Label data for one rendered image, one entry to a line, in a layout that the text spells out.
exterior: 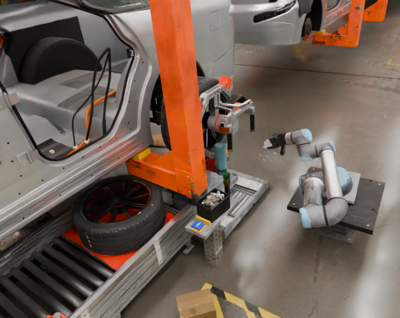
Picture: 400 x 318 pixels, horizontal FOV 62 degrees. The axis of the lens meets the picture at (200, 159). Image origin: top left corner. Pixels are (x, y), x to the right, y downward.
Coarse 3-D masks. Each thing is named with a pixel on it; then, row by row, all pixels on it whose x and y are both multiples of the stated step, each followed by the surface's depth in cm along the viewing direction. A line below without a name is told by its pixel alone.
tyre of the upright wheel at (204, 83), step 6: (198, 78) 253; (204, 78) 253; (210, 78) 253; (198, 84) 245; (204, 84) 247; (210, 84) 252; (216, 84) 260; (204, 90) 248; (162, 114) 249; (162, 120) 249; (162, 126) 251; (162, 132) 253; (168, 132) 249; (168, 138) 252; (168, 144) 259
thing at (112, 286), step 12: (180, 216) 241; (192, 216) 254; (168, 228) 232; (180, 228) 244; (156, 240) 224; (168, 240) 235; (144, 252) 216; (156, 252) 226; (132, 264) 209; (144, 264) 219; (120, 276) 202; (132, 276) 212; (108, 288) 196; (120, 288) 204; (96, 300) 190; (108, 300) 198; (72, 312) 183; (84, 312) 183; (96, 312) 192
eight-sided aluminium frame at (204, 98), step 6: (210, 90) 247; (216, 90) 247; (222, 90) 253; (228, 90) 261; (204, 96) 239; (210, 96) 241; (228, 96) 263; (204, 102) 238; (204, 108) 240; (234, 108) 276; (222, 138) 282; (204, 150) 254; (210, 150) 271; (210, 156) 263
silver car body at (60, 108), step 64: (0, 0) 311; (64, 0) 190; (128, 0) 217; (192, 0) 263; (0, 64) 325; (64, 64) 347; (128, 64) 263; (0, 128) 169; (64, 128) 281; (128, 128) 241; (0, 192) 177; (64, 192) 208
